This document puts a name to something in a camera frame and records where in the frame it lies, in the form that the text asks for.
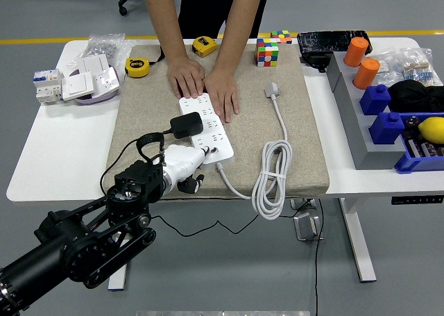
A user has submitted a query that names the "person's left hand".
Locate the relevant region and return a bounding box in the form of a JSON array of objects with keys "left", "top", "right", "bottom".
[{"left": 203, "top": 67, "right": 241, "bottom": 124}]

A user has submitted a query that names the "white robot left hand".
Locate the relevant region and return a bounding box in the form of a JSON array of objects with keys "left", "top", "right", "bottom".
[{"left": 162, "top": 143, "right": 219, "bottom": 194}]

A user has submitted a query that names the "person's right hand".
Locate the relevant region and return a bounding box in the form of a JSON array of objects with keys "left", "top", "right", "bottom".
[{"left": 166, "top": 56, "right": 206, "bottom": 99}]

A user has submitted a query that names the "black plug adapter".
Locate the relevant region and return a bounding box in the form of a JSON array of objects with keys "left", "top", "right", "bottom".
[{"left": 169, "top": 111, "right": 205, "bottom": 140}]

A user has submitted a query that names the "white power strip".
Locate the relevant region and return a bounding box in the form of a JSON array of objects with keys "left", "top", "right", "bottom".
[{"left": 178, "top": 92, "right": 235, "bottom": 167}]

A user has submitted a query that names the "thin black adapter cord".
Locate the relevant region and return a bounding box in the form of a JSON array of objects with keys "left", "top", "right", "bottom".
[{"left": 99, "top": 128, "right": 296, "bottom": 237}]

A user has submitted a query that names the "squarish yellow tape measure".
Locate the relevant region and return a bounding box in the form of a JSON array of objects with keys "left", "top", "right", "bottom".
[{"left": 192, "top": 35, "right": 219, "bottom": 58}]

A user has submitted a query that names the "grey-brown mat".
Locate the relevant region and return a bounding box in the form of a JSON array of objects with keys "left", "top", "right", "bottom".
[{"left": 103, "top": 43, "right": 331, "bottom": 202}]

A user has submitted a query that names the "round yellow tape measure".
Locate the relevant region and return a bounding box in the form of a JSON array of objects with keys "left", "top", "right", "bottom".
[{"left": 124, "top": 51, "right": 164, "bottom": 78}]

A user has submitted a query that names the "large colourful puzzle cube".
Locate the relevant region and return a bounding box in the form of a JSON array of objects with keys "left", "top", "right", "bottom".
[{"left": 256, "top": 38, "right": 280, "bottom": 68}]

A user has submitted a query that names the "person's torso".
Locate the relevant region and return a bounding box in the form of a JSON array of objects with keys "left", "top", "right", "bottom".
[{"left": 177, "top": 0, "right": 273, "bottom": 39}]

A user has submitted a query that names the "small colourful puzzle cube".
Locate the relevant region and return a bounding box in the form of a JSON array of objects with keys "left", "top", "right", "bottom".
[{"left": 270, "top": 30, "right": 293, "bottom": 45}]

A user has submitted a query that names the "clear bag of metal screws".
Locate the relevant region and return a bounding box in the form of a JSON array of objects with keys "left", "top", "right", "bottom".
[{"left": 78, "top": 33, "right": 126, "bottom": 62}]

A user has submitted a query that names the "purple bowl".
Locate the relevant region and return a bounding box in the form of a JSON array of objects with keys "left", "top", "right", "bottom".
[{"left": 69, "top": 65, "right": 121, "bottom": 106}]

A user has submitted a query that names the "small black device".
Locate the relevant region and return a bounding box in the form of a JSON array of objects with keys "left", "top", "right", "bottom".
[{"left": 300, "top": 51, "right": 330, "bottom": 73}]

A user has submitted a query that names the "black cracked flat device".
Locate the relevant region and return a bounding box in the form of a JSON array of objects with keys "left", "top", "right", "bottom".
[{"left": 297, "top": 30, "right": 374, "bottom": 55}]

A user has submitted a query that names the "grey stepped stand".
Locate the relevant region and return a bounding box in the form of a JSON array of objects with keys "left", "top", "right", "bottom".
[{"left": 325, "top": 50, "right": 417, "bottom": 171}]

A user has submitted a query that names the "orange cylinder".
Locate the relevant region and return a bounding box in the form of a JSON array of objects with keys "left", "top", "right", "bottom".
[
  {"left": 352, "top": 57, "right": 382, "bottom": 90},
  {"left": 343, "top": 36, "right": 370, "bottom": 67}
]

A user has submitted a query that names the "white circuit breaker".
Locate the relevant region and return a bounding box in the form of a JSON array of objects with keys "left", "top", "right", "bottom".
[{"left": 33, "top": 68, "right": 65, "bottom": 105}]

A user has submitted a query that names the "blue block with knob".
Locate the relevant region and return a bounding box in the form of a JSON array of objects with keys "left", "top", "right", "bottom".
[
  {"left": 368, "top": 111, "right": 406, "bottom": 146},
  {"left": 359, "top": 83, "right": 393, "bottom": 116}
]

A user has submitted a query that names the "white table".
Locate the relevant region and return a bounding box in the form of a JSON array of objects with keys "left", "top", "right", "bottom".
[{"left": 6, "top": 37, "right": 444, "bottom": 292}]

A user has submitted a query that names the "clear bag of white parts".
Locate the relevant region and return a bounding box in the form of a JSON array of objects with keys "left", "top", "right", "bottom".
[{"left": 376, "top": 50, "right": 406, "bottom": 84}]

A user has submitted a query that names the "black cloth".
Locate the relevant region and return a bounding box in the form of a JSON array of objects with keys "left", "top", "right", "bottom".
[{"left": 387, "top": 79, "right": 444, "bottom": 114}]

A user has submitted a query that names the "clear bag of blue-white parts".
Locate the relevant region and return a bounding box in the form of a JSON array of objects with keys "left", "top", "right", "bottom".
[{"left": 398, "top": 47, "right": 436, "bottom": 87}]

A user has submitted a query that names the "blue plastic bin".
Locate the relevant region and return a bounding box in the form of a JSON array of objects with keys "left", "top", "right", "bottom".
[{"left": 394, "top": 112, "right": 444, "bottom": 174}]

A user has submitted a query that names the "yellow lemon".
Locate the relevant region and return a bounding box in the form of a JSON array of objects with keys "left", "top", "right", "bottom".
[{"left": 418, "top": 116, "right": 444, "bottom": 144}]

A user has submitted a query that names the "black table control panel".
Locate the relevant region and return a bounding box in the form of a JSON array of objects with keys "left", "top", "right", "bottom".
[{"left": 391, "top": 196, "right": 444, "bottom": 206}]

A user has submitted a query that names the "white power cord with plug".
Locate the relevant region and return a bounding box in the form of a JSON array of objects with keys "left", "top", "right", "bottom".
[{"left": 215, "top": 81, "right": 294, "bottom": 221}]

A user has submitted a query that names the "white wall socket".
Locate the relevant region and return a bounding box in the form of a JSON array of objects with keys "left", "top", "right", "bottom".
[{"left": 92, "top": 67, "right": 121, "bottom": 93}]

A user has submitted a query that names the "white wall switch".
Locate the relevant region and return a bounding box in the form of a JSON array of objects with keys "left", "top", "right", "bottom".
[
  {"left": 61, "top": 71, "right": 96, "bottom": 101},
  {"left": 71, "top": 53, "right": 111, "bottom": 77}
]

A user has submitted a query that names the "small silver metal bracket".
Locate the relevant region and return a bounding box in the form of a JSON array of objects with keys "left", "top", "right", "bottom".
[{"left": 290, "top": 197, "right": 318, "bottom": 211}]

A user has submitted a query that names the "large silver metal bracket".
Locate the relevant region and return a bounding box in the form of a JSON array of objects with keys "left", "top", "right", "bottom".
[{"left": 293, "top": 211, "right": 324, "bottom": 242}]

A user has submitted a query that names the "black floor cable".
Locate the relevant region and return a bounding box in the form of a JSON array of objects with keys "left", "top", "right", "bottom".
[{"left": 314, "top": 198, "right": 325, "bottom": 316}]

